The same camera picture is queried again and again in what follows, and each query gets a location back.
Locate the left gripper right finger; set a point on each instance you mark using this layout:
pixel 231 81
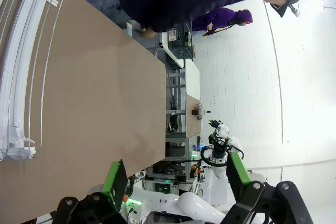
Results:
pixel 240 176

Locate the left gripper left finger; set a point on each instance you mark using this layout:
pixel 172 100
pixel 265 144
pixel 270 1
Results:
pixel 118 182

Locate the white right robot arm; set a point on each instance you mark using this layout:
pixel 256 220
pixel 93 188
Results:
pixel 191 203

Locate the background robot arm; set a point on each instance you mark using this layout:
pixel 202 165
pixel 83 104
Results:
pixel 221 132

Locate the person's left hand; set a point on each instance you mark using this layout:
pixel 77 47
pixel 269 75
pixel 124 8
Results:
pixel 148 33

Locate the brown background table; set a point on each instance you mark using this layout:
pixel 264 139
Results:
pixel 193 124

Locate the white side table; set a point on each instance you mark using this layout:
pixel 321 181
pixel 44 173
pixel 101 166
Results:
pixel 191 77

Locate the grey plastic mesh basket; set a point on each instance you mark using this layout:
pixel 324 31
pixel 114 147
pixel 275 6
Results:
pixel 181 51

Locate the person in purple hoodie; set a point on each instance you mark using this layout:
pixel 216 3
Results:
pixel 223 19

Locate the blue jeans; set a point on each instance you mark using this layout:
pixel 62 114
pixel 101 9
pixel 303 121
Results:
pixel 110 3

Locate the grey metal frame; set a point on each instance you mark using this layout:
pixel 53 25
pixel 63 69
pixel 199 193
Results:
pixel 181 87

